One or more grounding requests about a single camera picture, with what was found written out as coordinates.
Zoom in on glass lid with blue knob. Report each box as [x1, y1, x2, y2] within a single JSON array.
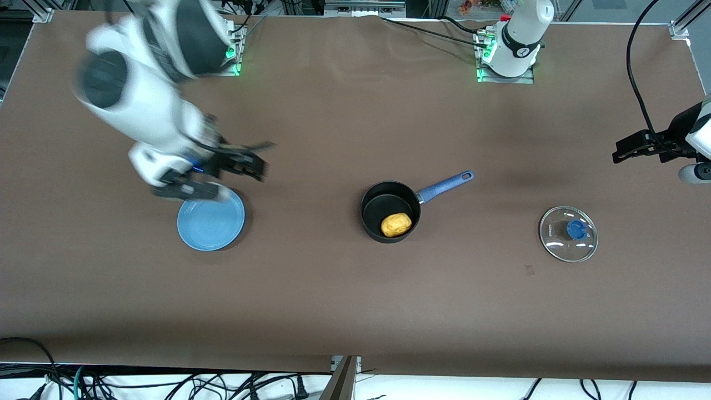
[[538, 206, 599, 263]]

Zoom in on yellow potato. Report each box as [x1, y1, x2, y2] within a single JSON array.
[[380, 213, 413, 238]]

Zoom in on blue round plate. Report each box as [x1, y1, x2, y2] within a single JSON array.
[[177, 186, 246, 252]]

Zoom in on brown table cover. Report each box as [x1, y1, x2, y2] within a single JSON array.
[[0, 10, 711, 384]]

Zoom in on grey background device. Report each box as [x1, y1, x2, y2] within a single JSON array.
[[324, 0, 407, 17]]

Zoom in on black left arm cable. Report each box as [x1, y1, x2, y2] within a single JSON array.
[[627, 0, 667, 146]]

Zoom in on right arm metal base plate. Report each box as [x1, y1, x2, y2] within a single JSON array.
[[219, 19, 245, 77]]

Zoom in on aluminium frame corner profile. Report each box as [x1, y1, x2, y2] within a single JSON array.
[[668, 0, 711, 39], [22, 0, 56, 24]]

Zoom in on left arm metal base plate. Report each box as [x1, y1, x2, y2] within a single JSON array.
[[475, 28, 537, 85]]

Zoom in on black pot with blue handle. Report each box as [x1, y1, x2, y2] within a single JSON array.
[[360, 170, 475, 244]]

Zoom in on short black tabletop cable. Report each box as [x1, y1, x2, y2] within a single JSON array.
[[439, 16, 492, 36]]

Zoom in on long black tabletop cable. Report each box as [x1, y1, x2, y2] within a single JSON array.
[[380, 16, 489, 45]]

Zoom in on aluminium frame post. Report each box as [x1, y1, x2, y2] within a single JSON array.
[[319, 356, 363, 400]]

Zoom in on black looped floor cable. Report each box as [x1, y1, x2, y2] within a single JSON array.
[[0, 337, 59, 400]]

